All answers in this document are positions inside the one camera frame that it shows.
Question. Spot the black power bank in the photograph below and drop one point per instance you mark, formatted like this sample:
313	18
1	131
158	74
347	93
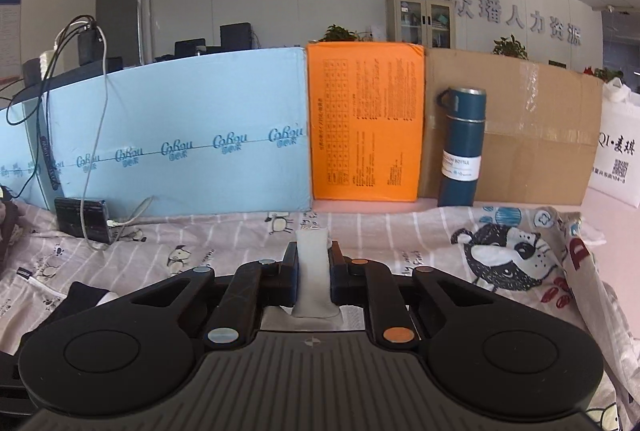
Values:
80	218

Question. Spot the brown cardboard box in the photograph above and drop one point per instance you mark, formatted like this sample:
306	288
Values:
540	111

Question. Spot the silver wall lettering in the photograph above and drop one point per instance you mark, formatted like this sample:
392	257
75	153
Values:
515	18

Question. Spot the cartoon animal printed cloth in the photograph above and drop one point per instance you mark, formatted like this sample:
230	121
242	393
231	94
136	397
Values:
505	256

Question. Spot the black computer monitor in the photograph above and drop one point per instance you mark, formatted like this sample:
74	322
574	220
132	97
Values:
190	47
235	36

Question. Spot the teal vacuum bottle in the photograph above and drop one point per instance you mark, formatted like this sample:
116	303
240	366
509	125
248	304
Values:
460	136

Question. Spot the dark cloth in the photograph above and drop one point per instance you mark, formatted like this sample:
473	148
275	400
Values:
9	231

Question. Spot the small black box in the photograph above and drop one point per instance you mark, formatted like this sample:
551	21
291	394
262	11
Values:
35	71

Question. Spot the grey striped cartoon bedsheet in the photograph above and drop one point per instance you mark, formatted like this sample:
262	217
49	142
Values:
225	241

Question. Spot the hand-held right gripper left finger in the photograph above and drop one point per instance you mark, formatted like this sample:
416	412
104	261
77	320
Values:
286	281

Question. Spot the black power adapter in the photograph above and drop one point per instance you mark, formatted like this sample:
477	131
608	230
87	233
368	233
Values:
90	48

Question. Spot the orange printed box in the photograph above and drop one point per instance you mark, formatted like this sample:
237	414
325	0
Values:
365	121

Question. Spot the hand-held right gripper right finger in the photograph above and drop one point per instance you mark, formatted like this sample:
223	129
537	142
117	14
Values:
342	283

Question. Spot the white sweatshirt with black cuffs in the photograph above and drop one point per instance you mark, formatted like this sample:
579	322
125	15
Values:
314	276

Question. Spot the green potted plant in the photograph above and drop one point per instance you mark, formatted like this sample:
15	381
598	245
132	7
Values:
340	33
602	75
510	48

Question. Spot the white printed bag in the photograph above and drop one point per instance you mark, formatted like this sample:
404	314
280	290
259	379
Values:
620	146

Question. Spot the dark grey door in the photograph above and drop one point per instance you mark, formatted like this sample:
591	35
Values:
116	11

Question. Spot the beige glass-door cabinet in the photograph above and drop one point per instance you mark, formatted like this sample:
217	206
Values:
420	23

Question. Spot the light blue printed board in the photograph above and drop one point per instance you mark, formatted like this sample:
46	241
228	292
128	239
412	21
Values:
190	111

